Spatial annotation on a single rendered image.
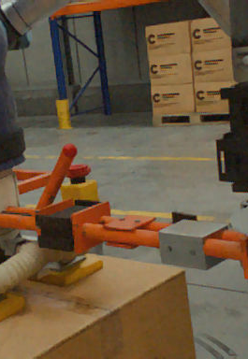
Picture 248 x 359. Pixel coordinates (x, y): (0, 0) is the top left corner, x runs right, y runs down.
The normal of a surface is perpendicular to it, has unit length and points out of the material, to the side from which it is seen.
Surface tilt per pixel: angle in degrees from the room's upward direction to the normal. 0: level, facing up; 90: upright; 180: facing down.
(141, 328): 90
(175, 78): 94
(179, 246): 90
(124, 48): 90
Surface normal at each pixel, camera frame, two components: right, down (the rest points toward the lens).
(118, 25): -0.60, 0.22
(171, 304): 0.74, 0.03
